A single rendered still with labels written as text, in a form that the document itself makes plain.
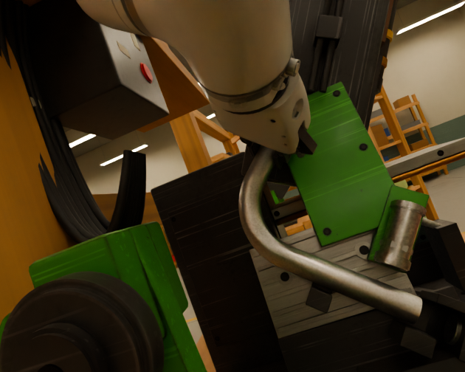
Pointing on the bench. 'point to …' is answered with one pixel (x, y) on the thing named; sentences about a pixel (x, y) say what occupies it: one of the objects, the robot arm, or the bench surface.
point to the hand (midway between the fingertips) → (269, 147)
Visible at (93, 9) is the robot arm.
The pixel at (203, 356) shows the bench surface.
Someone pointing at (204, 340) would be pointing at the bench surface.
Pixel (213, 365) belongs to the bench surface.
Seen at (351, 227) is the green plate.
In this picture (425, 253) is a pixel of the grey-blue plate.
